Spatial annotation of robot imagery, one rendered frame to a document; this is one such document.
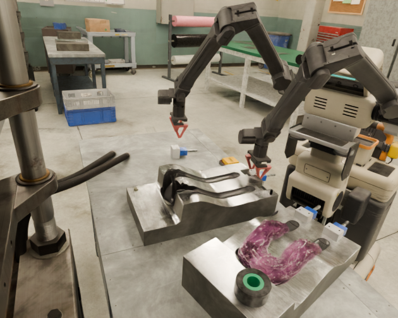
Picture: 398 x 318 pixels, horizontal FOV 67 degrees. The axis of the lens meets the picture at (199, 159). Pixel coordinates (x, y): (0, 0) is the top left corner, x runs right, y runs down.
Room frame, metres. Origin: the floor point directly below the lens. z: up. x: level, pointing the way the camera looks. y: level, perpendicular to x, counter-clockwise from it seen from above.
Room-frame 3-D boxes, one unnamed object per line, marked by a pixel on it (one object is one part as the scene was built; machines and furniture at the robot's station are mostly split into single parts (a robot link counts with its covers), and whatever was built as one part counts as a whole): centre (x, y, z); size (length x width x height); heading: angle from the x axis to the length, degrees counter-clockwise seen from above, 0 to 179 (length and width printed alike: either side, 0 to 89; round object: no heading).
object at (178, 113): (1.35, 0.11, 1.04); 0.10 x 0.07 x 0.07; 18
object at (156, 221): (0.93, -0.02, 0.87); 0.50 x 0.26 x 0.14; 116
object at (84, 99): (3.81, 1.50, 0.28); 0.61 x 0.41 x 0.15; 118
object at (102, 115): (3.81, 1.50, 0.11); 0.61 x 0.41 x 0.22; 118
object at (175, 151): (1.36, 0.08, 0.83); 0.13 x 0.05 x 0.05; 108
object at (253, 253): (0.66, -0.25, 0.90); 0.26 x 0.18 x 0.08; 133
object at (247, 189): (0.93, -0.04, 0.92); 0.35 x 0.16 x 0.09; 116
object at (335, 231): (0.80, -0.48, 0.86); 0.13 x 0.05 x 0.05; 133
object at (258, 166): (1.13, -0.26, 0.88); 0.07 x 0.07 x 0.09; 19
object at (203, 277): (0.65, -0.25, 0.86); 0.50 x 0.26 x 0.11; 133
